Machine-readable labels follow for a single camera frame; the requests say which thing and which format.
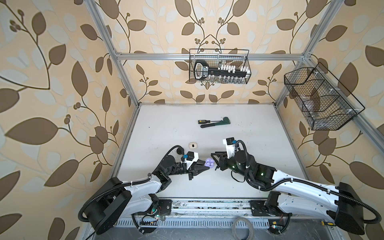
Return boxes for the black round earbud case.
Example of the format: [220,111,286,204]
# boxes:
[177,148,185,155]

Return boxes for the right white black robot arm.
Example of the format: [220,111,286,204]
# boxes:
[211,138,382,235]

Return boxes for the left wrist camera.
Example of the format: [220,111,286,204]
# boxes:
[182,151,199,170]

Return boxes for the purple round earbud case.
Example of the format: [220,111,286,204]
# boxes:
[205,158,215,168]

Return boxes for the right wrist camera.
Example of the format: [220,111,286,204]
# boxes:
[223,137,237,159]

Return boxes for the small yellow black screwdriver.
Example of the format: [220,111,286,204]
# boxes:
[321,221,335,226]

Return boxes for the side wire basket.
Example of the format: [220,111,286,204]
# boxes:
[284,63,366,131]

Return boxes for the white earbud charging case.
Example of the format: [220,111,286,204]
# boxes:
[189,142,198,149]

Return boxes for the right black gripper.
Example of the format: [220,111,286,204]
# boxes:
[210,151,250,180]

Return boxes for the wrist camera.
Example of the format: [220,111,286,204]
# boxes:
[223,137,237,159]
[182,151,199,170]

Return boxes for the green handled tool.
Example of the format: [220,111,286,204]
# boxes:
[199,117,231,128]

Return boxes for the back wire basket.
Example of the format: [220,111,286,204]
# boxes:
[189,48,252,85]

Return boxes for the black tool set in basket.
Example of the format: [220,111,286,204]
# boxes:
[192,60,252,82]

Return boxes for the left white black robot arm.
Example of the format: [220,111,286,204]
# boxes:
[78,145,210,235]

